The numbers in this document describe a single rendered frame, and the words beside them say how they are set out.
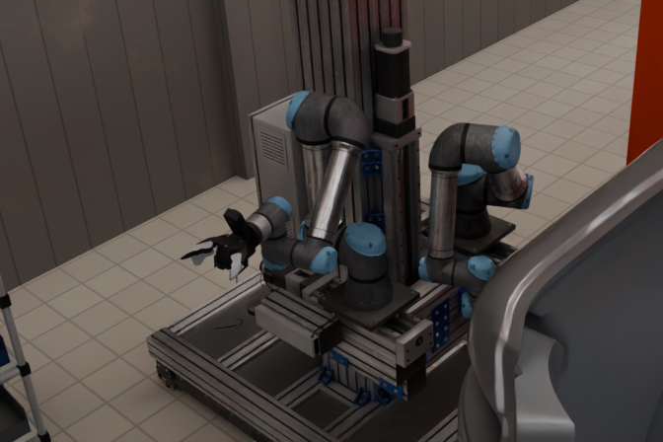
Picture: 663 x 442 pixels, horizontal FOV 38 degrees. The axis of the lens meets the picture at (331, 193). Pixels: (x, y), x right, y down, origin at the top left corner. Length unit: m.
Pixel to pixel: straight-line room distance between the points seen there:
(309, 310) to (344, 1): 0.97
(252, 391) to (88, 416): 0.72
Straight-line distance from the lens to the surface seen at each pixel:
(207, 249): 2.45
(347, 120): 2.60
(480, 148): 2.69
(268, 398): 3.52
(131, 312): 4.45
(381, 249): 2.81
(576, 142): 5.62
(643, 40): 2.88
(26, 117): 4.55
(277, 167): 3.14
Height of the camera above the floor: 2.54
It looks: 30 degrees down
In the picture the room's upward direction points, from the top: 5 degrees counter-clockwise
